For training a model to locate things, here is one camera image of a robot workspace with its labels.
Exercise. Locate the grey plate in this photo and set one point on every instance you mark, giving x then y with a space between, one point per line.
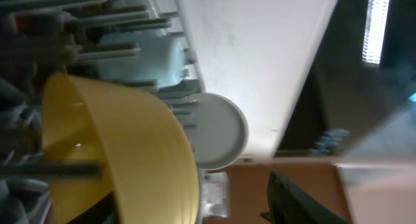
216 129

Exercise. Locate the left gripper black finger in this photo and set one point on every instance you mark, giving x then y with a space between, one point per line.
289 204

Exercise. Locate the yellow plastic bowl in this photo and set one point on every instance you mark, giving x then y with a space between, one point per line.
148 165

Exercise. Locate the grey dishwasher rack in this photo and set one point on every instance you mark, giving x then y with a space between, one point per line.
40 38

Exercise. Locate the blue plastic cup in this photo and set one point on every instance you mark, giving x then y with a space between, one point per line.
161 59

